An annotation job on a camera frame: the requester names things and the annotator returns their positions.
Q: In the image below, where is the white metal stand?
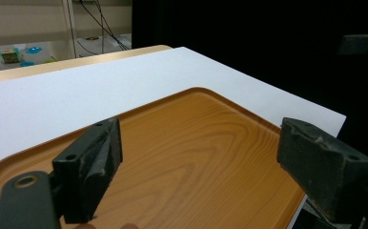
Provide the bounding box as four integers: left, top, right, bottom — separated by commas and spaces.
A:
61, 0, 78, 59

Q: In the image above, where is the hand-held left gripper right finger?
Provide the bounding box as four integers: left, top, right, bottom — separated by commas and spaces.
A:
276, 116, 368, 223

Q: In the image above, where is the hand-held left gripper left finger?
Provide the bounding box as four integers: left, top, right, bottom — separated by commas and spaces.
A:
51, 116, 124, 225

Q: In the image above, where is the wooden grain tray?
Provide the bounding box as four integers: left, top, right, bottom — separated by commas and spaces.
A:
0, 87, 307, 229

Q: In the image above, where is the black cable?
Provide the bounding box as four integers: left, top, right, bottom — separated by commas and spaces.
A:
93, 0, 107, 54
78, 0, 131, 52

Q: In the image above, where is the colourful toy box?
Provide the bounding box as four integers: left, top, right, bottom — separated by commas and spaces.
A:
0, 47, 22, 64

